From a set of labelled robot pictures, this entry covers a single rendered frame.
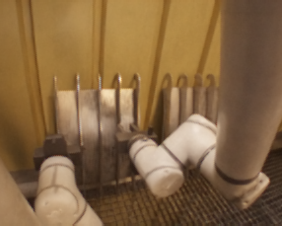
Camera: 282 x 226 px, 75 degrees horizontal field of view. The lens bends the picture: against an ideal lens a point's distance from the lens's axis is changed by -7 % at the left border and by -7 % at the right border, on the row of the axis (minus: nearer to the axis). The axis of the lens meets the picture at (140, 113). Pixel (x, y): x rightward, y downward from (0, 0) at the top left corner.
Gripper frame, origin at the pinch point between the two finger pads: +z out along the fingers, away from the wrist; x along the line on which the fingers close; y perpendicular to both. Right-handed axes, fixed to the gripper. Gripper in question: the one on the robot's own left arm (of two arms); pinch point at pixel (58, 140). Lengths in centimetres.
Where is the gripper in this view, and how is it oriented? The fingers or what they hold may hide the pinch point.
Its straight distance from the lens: 72.4
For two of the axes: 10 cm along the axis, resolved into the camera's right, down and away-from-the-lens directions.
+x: 9.4, -0.7, 3.4
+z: -3.5, -3.2, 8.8
